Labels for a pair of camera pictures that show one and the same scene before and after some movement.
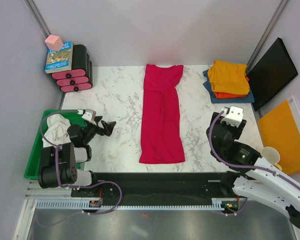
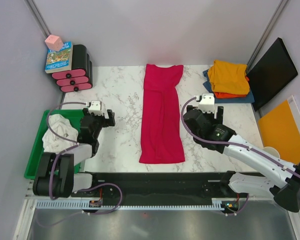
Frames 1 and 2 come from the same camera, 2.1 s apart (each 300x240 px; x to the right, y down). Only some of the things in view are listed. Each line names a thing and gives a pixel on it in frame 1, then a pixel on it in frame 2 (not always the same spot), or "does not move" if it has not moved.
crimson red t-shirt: (162, 140) does not move
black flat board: (271, 72) does not move
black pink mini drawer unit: (80, 78) does not move
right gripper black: (236, 131) to (219, 115)
